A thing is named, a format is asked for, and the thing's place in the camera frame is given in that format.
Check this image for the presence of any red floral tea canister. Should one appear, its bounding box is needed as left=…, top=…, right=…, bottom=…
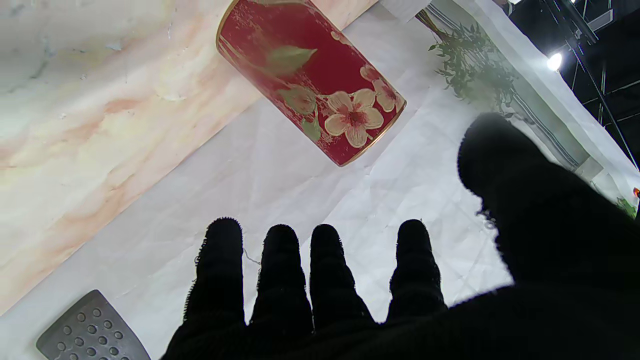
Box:
left=216, top=0, right=407, bottom=167

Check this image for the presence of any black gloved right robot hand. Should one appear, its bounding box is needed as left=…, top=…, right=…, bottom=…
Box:
left=160, top=112, right=640, bottom=360

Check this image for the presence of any white wrinkled backdrop cloth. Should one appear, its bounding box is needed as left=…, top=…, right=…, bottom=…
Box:
left=0, top=0, right=640, bottom=360

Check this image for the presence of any black slotted spatula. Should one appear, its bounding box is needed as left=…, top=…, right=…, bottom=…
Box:
left=36, top=289, right=152, bottom=360

